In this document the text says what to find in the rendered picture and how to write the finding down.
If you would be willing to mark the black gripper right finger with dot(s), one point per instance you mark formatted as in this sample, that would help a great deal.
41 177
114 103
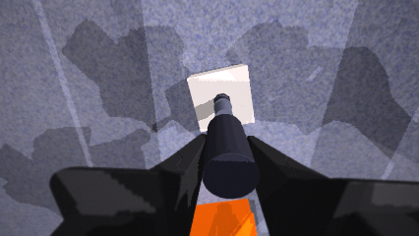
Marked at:
299 201

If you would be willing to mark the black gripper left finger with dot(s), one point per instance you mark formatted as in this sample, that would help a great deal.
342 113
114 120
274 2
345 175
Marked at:
167 193

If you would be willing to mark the white rectangular block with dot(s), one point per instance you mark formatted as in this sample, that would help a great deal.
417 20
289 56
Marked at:
232 81

